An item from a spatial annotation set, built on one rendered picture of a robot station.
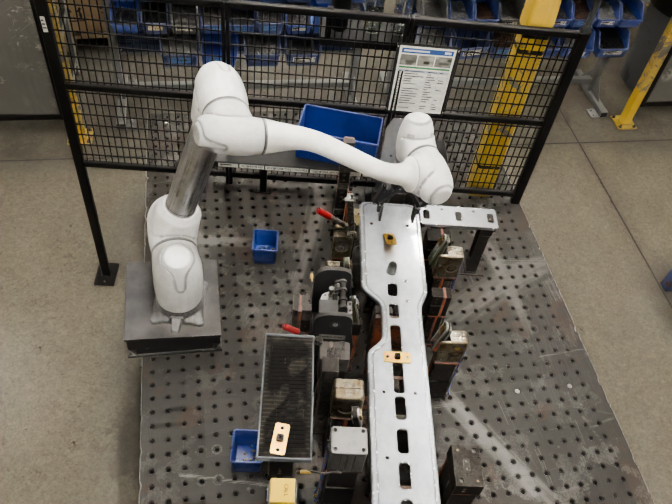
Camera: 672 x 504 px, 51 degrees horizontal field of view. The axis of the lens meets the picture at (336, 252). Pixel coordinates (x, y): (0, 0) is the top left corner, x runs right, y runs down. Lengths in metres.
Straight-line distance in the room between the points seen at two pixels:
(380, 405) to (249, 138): 0.85
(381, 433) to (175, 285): 0.79
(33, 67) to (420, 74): 2.26
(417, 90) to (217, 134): 1.04
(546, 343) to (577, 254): 1.43
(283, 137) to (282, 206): 1.03
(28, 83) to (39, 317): 1.35
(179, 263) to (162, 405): 0.48
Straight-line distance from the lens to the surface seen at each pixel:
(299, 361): 1.94
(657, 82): 5.04
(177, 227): 2.35
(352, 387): 2.01
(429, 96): 2.72
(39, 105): 4.30
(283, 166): 2.63
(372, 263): 2.38
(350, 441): 1.90
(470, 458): 2.04
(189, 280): 2.27
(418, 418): 2.09
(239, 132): 1.89
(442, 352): 2.23
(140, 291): 2.52
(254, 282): 2.67
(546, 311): 2.83
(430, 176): 1.96
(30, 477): 3.18
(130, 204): 3.96
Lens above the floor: 2.82
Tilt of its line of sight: 49 degrees down
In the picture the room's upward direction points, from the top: 9 degrees clockwise
